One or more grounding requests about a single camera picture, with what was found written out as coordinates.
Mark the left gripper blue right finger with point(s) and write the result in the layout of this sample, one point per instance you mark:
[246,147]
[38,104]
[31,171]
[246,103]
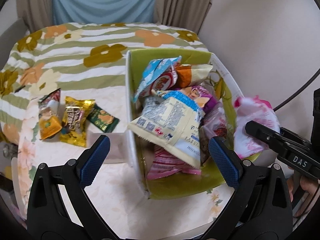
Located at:
[238,176]

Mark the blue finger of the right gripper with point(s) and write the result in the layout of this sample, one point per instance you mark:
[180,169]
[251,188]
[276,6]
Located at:
[271,138]

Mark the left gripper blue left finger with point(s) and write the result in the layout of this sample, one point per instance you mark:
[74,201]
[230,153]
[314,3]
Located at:
[80,173]

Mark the pink white snack bag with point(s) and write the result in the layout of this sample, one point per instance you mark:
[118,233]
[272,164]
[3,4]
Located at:
[255,119]

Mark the gold snack bag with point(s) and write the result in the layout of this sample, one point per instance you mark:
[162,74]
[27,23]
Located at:
[74,121]

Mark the white translucent packet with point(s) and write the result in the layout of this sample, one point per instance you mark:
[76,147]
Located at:
[115,150]

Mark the red brown yellow snack bag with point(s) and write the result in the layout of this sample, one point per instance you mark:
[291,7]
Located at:
[49,122]

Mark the dark green snack packet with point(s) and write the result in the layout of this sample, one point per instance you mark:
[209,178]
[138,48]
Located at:
[102,120]

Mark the pink striped snack bag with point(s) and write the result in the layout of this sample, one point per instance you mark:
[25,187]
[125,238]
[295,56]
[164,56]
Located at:
[165,164]

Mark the light blue white snack bag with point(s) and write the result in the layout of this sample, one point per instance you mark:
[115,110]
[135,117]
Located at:
[175,127]

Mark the grey white barcode snack bag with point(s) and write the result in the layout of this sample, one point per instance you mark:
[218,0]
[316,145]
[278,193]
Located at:
[151,104]

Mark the orange white cake bag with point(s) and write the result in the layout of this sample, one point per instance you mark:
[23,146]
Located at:
[192,74]

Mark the blue red cartoon snack bag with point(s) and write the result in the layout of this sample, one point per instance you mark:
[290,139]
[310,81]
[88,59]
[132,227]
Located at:
[160,74]

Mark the cartoon purple blue snack bag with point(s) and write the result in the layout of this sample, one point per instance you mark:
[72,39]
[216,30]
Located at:
[213,124]

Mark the person's right hand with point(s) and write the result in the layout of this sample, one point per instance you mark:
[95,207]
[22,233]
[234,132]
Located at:
[311,188]

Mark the green cardboard box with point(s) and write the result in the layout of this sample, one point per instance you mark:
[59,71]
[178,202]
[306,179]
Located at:
[178,185]

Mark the floral striped bed quilt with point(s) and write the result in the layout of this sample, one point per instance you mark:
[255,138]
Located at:
[74,56]

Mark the grey padded headboard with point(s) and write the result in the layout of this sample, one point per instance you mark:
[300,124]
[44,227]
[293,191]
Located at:
[13,34]

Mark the right beige curtain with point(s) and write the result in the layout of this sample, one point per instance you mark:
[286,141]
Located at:
[187,14]

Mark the beige curtain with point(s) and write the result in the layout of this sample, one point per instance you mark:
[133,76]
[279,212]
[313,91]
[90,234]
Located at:
[36,14]
[187,14]

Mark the blue cloth under window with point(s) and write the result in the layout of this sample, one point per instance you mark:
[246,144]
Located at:
[103,11]

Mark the left beige curtain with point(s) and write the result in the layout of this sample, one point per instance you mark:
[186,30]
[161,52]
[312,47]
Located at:
[36,14]

